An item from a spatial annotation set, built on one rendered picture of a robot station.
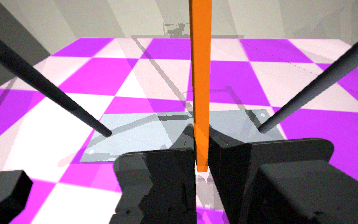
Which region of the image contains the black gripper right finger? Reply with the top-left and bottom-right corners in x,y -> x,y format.
208,127 -> 335,224

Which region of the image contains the orange bar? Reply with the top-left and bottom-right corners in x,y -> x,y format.
189,0 -> 212,172

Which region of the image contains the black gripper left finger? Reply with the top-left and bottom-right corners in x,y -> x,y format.
113,123 -> 197,224

